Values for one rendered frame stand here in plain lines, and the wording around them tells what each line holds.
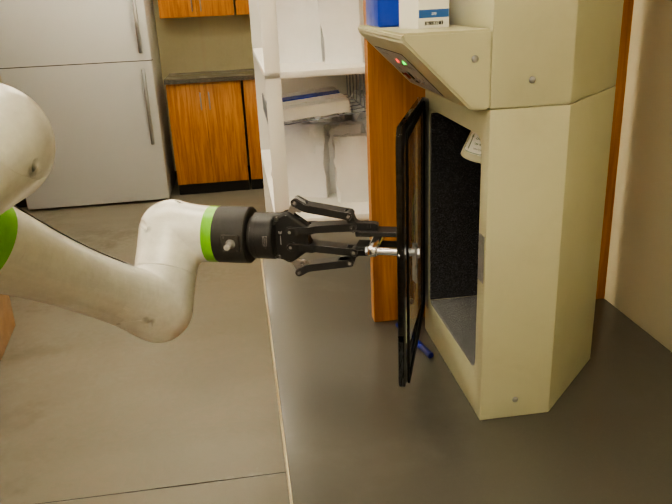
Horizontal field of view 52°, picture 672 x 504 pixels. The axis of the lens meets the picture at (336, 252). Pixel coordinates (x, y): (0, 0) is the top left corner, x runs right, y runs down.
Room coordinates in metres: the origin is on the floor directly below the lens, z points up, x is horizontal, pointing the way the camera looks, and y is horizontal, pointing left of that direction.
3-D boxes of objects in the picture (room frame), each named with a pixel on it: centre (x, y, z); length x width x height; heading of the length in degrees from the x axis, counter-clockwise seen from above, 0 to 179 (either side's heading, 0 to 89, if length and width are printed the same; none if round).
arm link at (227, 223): (1.07, 0.16, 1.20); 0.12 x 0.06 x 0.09; 167
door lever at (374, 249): (1.00, -0.08, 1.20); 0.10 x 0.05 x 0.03; 167
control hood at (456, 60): (1.05, -0.13, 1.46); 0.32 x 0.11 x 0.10; 7
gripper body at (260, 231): (1.05, 0.08, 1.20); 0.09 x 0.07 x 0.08; 77
